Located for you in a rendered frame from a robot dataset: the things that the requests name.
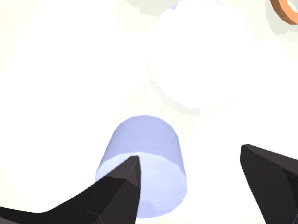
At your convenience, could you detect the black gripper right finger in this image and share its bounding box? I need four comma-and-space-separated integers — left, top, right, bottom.
239, 144, 298, 224

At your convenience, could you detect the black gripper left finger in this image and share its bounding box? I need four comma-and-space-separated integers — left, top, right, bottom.
0, 156, 142, 224

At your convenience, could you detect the blue cup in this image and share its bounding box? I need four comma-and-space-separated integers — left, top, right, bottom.
94, 115, 188, 218

